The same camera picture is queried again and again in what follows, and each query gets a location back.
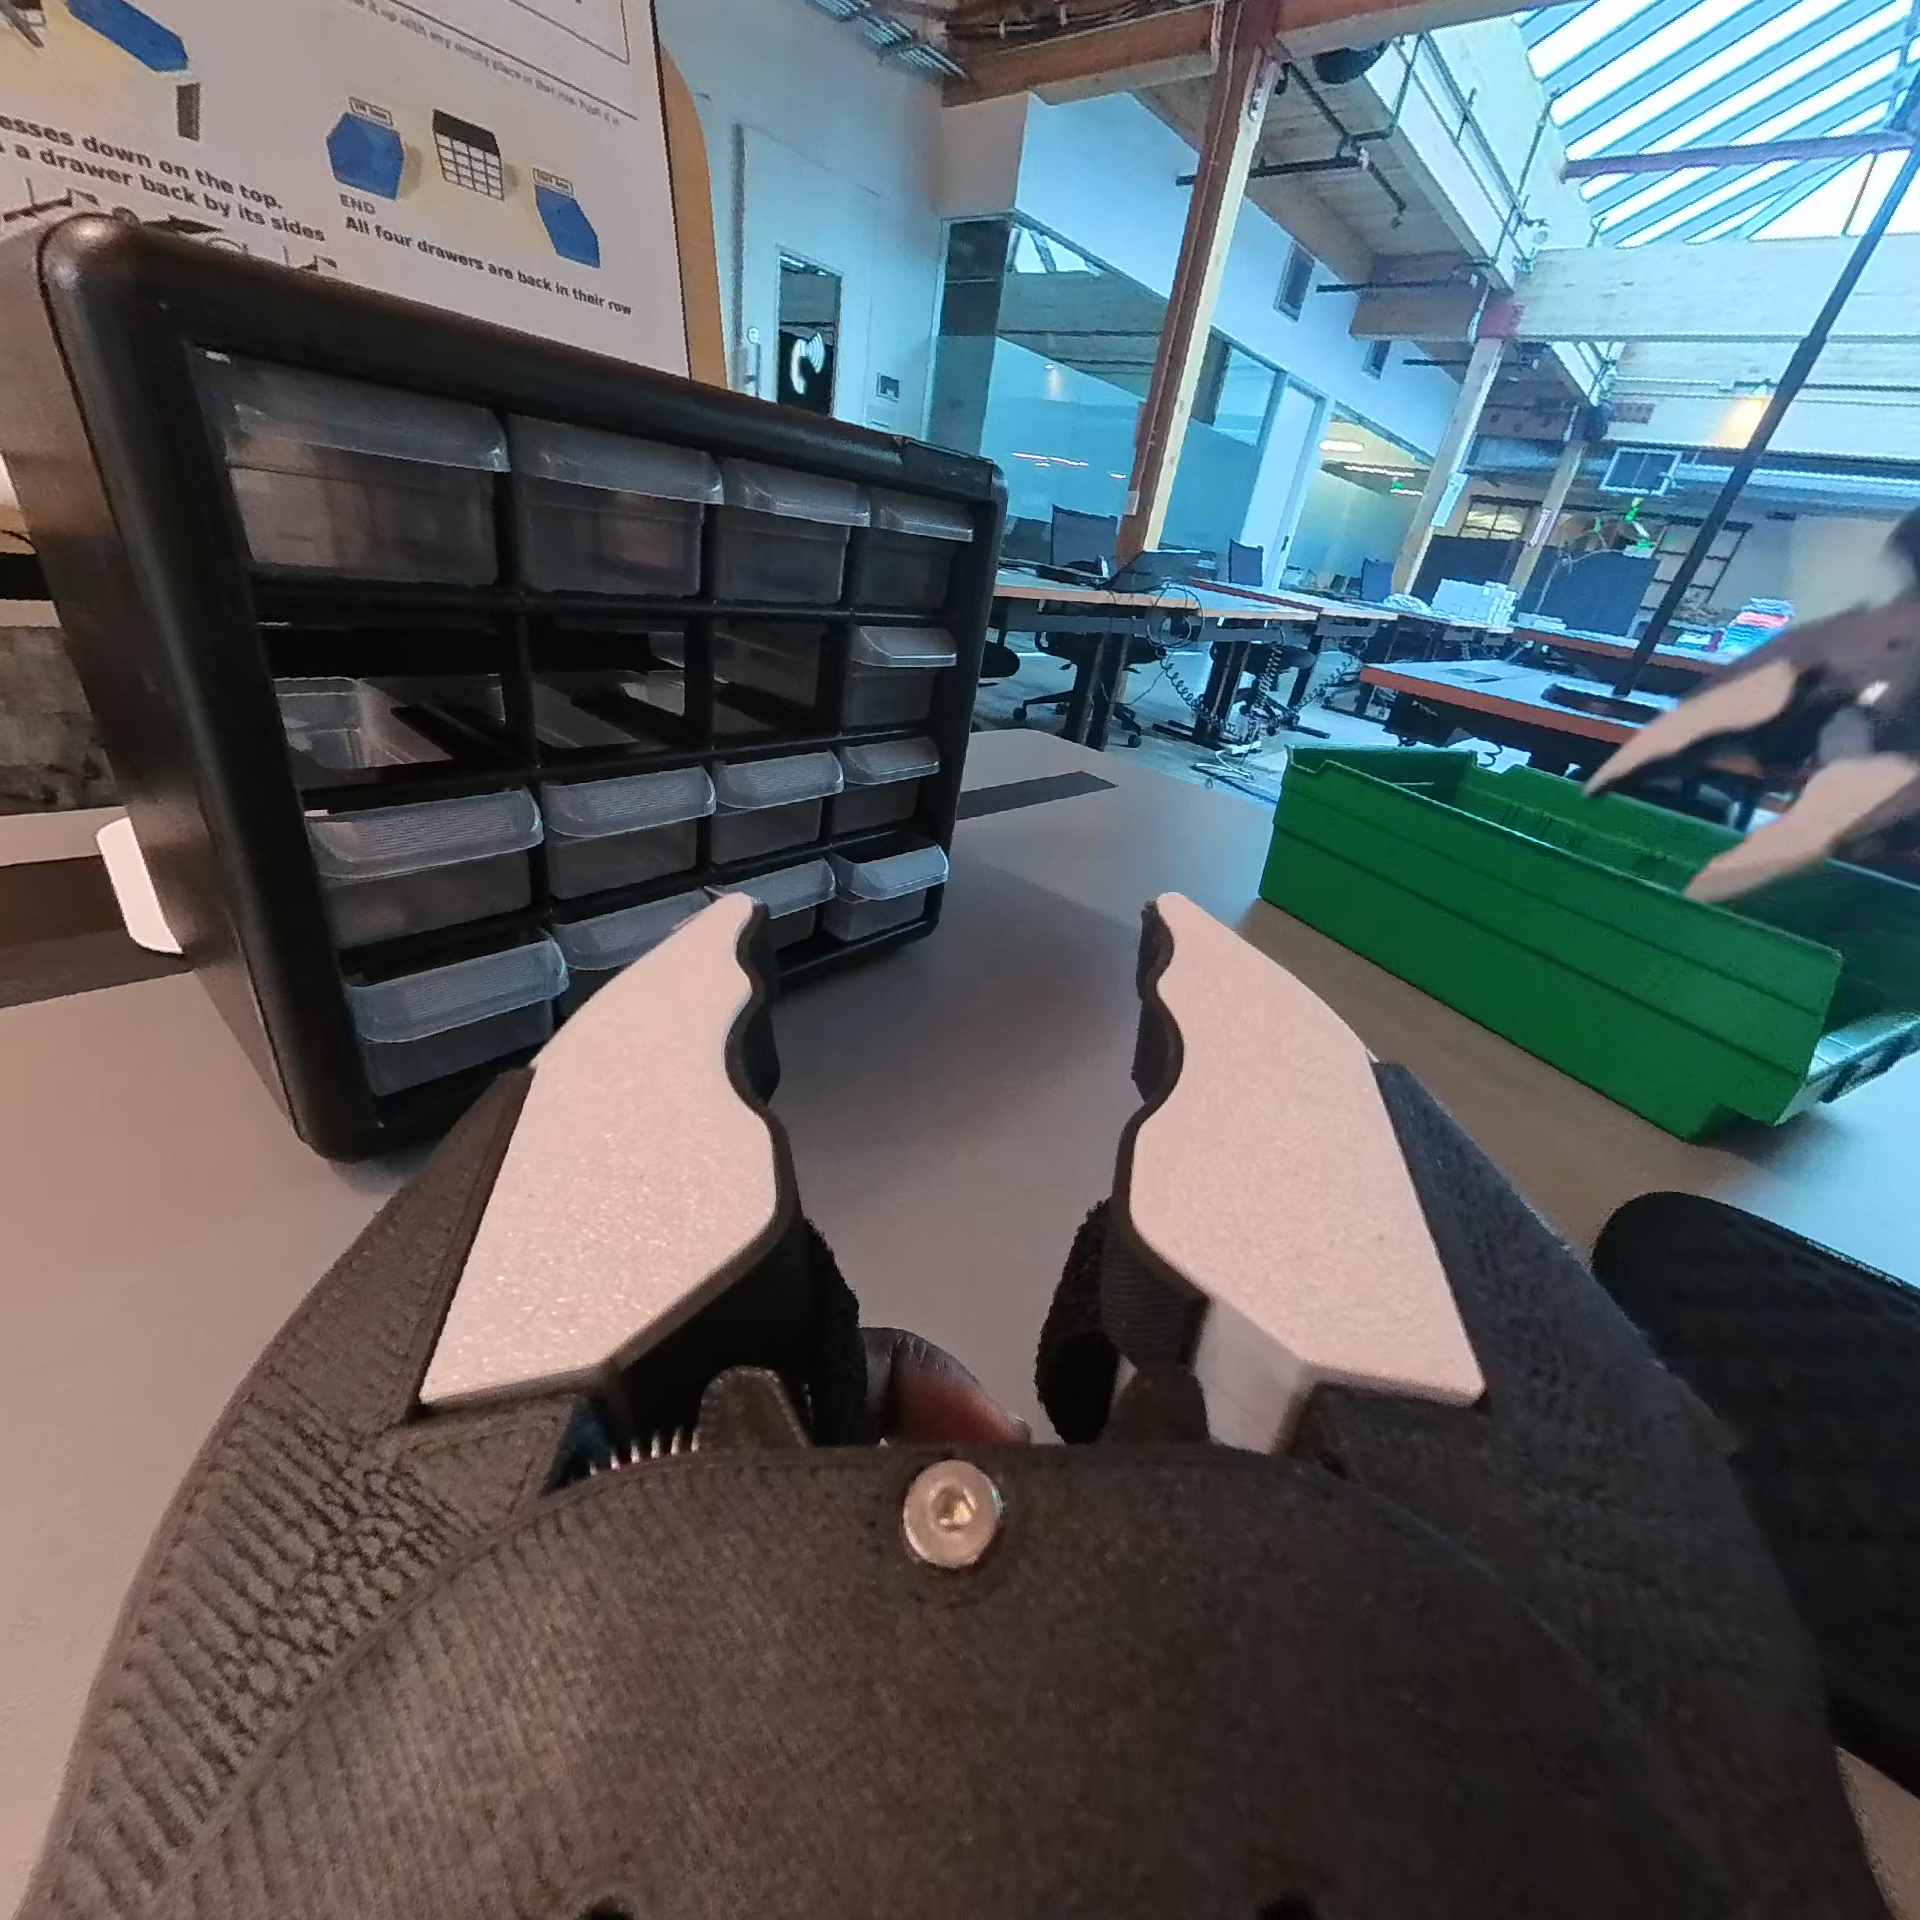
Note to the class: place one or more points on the black tape strip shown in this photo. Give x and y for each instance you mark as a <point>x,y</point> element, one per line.
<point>1035,796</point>

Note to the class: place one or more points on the frosted glass partition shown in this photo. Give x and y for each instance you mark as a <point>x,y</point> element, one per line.
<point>1050,405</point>

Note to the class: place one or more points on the wooden support post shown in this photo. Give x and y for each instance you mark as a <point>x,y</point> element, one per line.
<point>1463,434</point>
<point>1201,299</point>

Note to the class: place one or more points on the tan wooden board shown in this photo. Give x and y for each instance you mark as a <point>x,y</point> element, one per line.
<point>698,224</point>

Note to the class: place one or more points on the open laptop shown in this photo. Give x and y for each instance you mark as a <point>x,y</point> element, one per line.
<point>1152,567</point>

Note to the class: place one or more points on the orange-edged office desk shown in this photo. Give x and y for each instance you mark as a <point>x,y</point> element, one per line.
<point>1500,682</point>
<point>1184,599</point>

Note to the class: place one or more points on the black dome camera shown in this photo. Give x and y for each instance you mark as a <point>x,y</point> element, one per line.
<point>1348,61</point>

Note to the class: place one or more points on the black drawer cabinet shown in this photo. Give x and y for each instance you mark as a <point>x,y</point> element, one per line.
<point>180,599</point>

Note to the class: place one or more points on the rows of cabinet drawers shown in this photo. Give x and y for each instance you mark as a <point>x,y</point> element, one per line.
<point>600,511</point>

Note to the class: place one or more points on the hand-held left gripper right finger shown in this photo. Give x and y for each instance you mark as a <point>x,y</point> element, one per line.
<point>1290,1201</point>

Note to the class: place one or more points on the green plastic bin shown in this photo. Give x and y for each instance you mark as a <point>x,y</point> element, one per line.
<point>1500,930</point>

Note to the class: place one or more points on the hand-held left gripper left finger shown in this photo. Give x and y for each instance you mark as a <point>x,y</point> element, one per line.
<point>630,1170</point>

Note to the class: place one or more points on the black office chair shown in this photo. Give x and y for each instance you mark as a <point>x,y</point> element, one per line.
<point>1079,532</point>

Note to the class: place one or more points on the person's left hand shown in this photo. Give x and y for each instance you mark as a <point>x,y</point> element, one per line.
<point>938,1394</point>

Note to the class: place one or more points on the white instruction poster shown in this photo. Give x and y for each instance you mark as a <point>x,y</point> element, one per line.
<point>494,89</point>

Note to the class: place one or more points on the black textured cloth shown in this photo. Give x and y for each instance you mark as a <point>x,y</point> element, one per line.
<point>1785,1425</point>

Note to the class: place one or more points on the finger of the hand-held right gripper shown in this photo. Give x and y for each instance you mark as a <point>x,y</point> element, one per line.
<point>1695,733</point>
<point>1816,833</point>

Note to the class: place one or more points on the white door with phone icon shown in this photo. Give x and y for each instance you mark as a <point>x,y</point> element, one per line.
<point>810,345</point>

